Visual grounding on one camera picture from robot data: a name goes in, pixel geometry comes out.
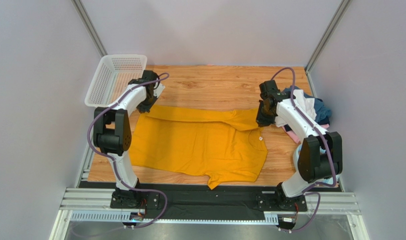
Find yellow t-shirt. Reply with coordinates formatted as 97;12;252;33
129;105;268;189

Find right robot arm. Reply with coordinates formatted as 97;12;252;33
256;80;343;199

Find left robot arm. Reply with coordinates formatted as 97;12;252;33
88;70;163;205

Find pink garment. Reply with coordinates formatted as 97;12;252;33
285;123;331;145

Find white t-shirt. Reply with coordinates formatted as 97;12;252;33
275;88;316;128

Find white plastic basket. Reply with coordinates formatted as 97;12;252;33
84;54;147;108

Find blue t-shirt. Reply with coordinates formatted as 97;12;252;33
293;86;332;125

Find light blue headphones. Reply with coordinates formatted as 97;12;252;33
293;144;340;185

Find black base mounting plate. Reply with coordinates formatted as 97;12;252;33
110;183;309;221

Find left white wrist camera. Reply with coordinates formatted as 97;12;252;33
154;82;165;98

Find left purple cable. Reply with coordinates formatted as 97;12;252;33
86;72;170;229

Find purple cable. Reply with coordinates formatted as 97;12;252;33
271;66;338;233
86;72;170;229

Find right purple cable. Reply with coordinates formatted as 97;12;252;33
271;66;338;233

